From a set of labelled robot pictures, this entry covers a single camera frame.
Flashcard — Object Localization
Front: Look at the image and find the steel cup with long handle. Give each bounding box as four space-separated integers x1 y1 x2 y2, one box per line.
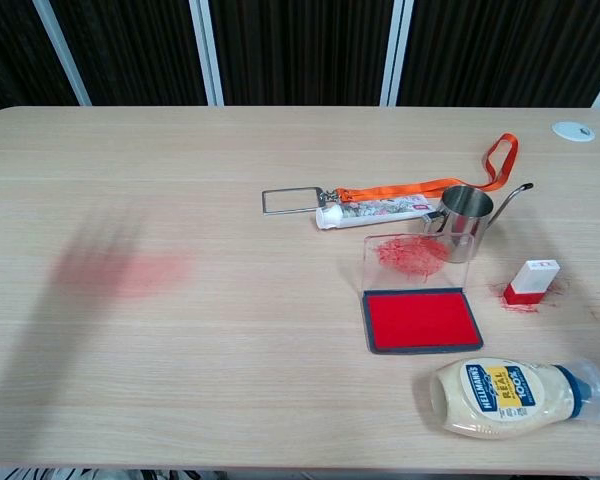
419 182 535 264

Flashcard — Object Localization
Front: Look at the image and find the red ink pad clear lid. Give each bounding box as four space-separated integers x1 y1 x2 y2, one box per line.
361 233 485 356

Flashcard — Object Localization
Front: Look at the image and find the floral toothpaste tube white cap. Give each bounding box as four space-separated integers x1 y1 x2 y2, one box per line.
315 194 444 232

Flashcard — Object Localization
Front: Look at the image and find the orange lanyard strap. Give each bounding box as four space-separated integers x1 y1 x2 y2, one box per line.
329 132 520 204

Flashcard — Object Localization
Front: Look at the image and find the Hellmann's mayonnaise squeeze bottle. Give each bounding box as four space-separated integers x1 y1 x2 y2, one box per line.
428 356 600 440

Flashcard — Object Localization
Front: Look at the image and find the white round cable grommet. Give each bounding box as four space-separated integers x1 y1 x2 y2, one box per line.
551 120 596 143

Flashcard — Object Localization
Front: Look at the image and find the clear badge holder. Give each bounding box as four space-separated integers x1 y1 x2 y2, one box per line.
261 186 331 217

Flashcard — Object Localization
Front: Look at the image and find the red and white stamper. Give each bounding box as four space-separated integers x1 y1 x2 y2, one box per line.
503 258 560 306

